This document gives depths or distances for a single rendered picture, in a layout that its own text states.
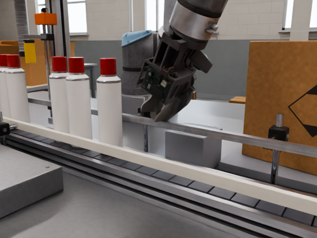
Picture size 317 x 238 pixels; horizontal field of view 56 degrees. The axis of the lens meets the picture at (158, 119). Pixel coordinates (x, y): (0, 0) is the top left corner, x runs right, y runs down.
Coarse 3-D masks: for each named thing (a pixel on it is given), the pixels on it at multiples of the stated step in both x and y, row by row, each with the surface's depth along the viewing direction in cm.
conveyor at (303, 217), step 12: (12, 132) 82; (24, 132) 82; (60, 144) 72; (96, 156) 64; (108, 156) 64; (132, 168) 58; (144, 168) 58; (168, 180) 53; (180, 180) 53; (192, 180) 53; (204, 192) 49; (216, 192) 49; (228, 192) 49; (252, 204) 45; (264, 204) 45; (276, 204) 45; (288, 216) 42; (300, 216) 42; (312, 216) 42
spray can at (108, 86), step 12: (108, 60) 60; (108, 72) 61; (108, 84) 61; (120, 84) 63; (108, 96) 61; (120, 96) 63; (108, 108) 62; (120, 108) 64; (108, 120) 62; (120, 120) 64; (108, 132) 63; (120, 132) 65; (120, 144) 65
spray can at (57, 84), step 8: (56, 64) 68; (64, 64) 69; (56, 72) 69; (64, 72) 70; (56, 80) 68; (64, 80) 69; (56, 88) 69; (64, 88) 69; (56, 96) 69; (64, 96) 70; (56, 104) 70; (64, 104) 70; (56, 112) 70; (64, 112) 71; (56, 120) 71; (64, 120) 71; (56, 128) 72; (64, 128) 71
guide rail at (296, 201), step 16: (32, 128) 75; (48, 128) 72; (80, 144) 65; (96, 144) 62; (128, 160) 57; (144, 160) 55; (160, 160) 53; (192, 176) 49; (208, 176) 48; (224, 176) 46; (240, 192) 45; (256, 192) 43; (272, 192) 42; (288, 192) 41; (304, 208) 40
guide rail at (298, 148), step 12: (132, 120) 65; (144, 120) 63; (192, 132) 57; (204, 132) 55; (216, 132) 54; (228, 132) 53; (252, 144) 50; (264, 144) 49; (276, 144) 48; (288, 144) 47; (300, 144) 46; (312, 156) 45
